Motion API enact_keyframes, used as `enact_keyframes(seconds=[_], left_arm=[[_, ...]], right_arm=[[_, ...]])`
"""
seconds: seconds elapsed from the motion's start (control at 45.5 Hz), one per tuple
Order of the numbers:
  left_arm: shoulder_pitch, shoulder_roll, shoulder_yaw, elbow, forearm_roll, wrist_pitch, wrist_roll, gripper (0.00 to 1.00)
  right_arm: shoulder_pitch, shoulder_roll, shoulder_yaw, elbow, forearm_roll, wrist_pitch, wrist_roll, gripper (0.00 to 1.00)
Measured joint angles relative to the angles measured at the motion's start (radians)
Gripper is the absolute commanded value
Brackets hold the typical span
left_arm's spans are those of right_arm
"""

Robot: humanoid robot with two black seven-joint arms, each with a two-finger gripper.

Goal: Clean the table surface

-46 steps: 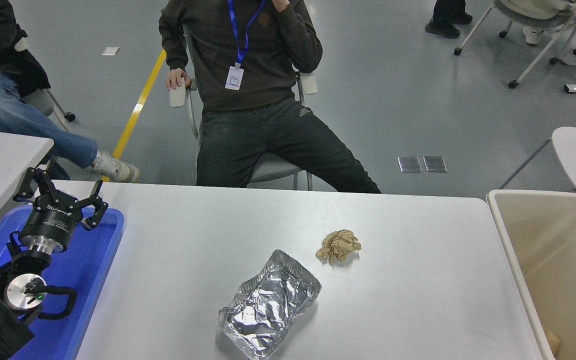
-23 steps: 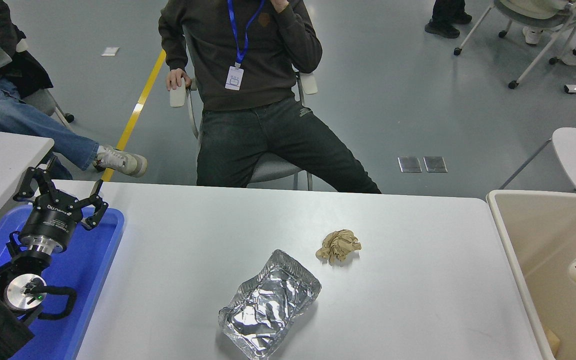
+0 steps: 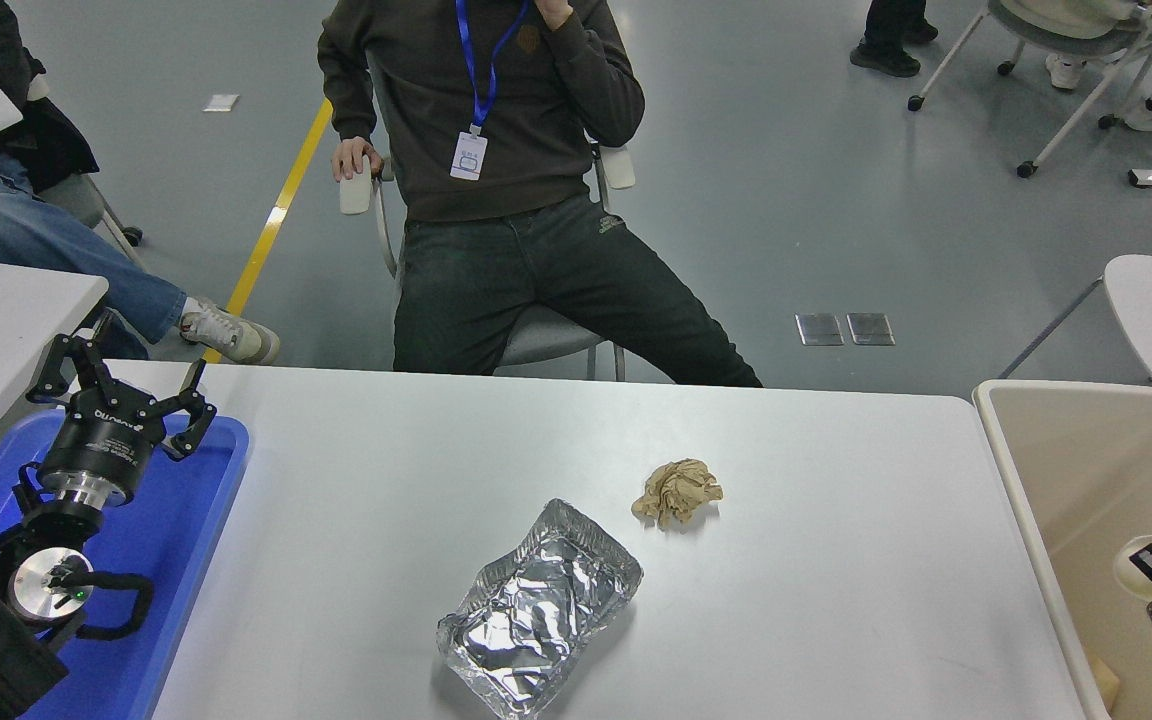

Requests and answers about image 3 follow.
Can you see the grey wheeled chair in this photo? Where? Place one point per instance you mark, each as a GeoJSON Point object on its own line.
{"type": "Point", "coordinates": [76, 195]}

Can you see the foil tray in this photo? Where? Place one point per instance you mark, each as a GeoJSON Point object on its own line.
{"type": "Point", "coordinates": [536, 620]}

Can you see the lanyard person's right hand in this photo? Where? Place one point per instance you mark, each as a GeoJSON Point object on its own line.
{"type": "Point", "coordinates": [351, 155]}

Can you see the white framed wheeled chair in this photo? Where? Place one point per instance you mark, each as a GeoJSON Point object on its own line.
{"type": "Point", "coordinates": [1066, 40]}

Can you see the large pale bin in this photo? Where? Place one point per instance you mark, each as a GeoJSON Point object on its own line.
{"type": "Point", "coordinates": [1056, 480]}

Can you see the tan paper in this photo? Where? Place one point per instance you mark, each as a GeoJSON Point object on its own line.
{"type": "Point", "coordinates": [676, 490]}

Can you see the blue plastic tray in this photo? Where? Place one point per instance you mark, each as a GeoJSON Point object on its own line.
{"type": "Point", "coordinates": [176, 560]}

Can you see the grey chair with white armrests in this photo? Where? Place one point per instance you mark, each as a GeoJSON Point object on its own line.
{"type": "Point", "coordinates": [546, 340]}

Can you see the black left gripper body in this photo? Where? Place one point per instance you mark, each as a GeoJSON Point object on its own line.
{"type": "Point", "coordinates": [101, 445]}

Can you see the metal floor plate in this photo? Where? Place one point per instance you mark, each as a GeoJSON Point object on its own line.
{"type": "Point", "coordinates": [819, 329]}
{"type": "Point", "coordinates": [870, 328]}

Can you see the person in black shoes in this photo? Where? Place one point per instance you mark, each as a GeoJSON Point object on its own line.
{"type": "Point", "coordinates": [891, 55]}

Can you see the tan scrap in bin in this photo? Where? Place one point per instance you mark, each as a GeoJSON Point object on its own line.
{"type": "Point", "coordinates": [1104, 685]}

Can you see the lanyard person's left hand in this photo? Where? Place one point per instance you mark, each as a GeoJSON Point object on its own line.
{"type": "Point", "coordinates": [556, 10]}

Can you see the white side table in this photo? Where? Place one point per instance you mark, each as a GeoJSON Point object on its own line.
{"type": "Point", "coordinates": [16, 310]}

